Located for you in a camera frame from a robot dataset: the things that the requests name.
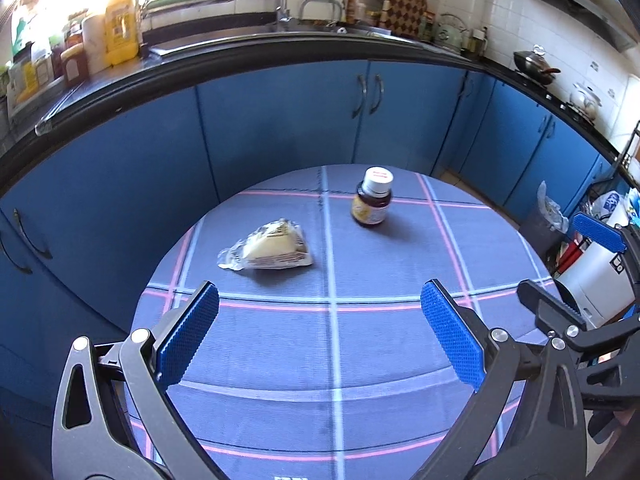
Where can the white appliance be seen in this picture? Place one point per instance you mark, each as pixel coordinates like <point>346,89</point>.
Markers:
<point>595,267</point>

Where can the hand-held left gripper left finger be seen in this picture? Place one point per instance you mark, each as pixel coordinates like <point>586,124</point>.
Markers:
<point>187,335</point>

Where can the white printed plastic bag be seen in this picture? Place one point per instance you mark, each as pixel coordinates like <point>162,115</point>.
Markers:
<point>607,205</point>

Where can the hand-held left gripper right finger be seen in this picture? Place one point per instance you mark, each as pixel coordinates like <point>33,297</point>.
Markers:
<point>452,335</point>

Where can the red box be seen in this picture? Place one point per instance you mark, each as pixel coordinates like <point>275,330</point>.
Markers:
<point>567,255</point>

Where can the row of condiment jars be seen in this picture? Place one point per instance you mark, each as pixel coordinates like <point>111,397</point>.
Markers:
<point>35,65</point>

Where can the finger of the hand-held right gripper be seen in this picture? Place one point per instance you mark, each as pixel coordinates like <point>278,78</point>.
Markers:
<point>545,305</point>
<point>597,230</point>

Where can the yellow plastic bottle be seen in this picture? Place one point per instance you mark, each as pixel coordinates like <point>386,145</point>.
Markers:
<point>120,25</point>

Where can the black wok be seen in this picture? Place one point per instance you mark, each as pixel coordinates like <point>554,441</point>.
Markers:
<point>535,65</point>

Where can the beige triangular food wrapper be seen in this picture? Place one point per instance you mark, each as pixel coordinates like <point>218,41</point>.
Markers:
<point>272,250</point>

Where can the white paper roll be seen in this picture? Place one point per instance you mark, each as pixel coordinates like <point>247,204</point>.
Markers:
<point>92,40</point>

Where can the green kettle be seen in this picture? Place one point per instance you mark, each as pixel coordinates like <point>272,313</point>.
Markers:
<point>447,30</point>

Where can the grey bin with plastic bag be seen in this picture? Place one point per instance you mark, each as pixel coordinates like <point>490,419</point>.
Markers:
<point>545,215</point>

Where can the brown medicine bottle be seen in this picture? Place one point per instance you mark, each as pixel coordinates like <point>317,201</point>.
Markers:
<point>372,205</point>

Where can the blue kitchen cabinets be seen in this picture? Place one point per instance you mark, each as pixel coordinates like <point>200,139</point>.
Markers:
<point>275,125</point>

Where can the blue plaid tablecloth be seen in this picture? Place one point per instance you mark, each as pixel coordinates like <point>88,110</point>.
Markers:
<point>350,310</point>

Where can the chrome arched faucet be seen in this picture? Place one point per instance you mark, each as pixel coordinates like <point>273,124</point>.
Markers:
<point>317,0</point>

